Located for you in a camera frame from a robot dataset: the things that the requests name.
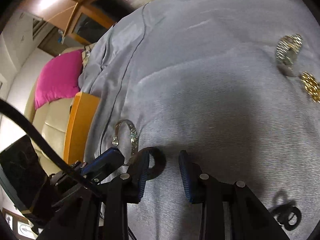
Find wooden glass cabinet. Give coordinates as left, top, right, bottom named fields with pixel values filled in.
left=62, top=3, right=116, bottom=45

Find black cable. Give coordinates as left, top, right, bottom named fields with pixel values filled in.
left=0, top=98, right=101, bottom=193

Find dark brown hair tie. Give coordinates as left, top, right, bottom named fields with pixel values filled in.
left=134, top=146, right=167, bottom=181

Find gold chain bracelet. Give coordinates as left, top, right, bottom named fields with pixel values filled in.
left=299, top=70, right=320, bottom=104

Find magenta pillow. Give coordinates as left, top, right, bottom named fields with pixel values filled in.
left=34, top=49, right=82, bottom=109

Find grey bed sheet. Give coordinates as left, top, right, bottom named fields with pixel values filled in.
left=79, top=0, right=319, bottom=239

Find black hair ties bundle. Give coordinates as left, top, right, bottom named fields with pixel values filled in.
left=272, top=201, right=303, bottom=232

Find silver bangle bracelet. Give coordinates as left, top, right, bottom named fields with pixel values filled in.
left=112, top=119, right=139, bottom=165

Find beige leather sofa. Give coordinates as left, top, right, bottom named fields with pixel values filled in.
left=24, top=45, right=96, bottom=176

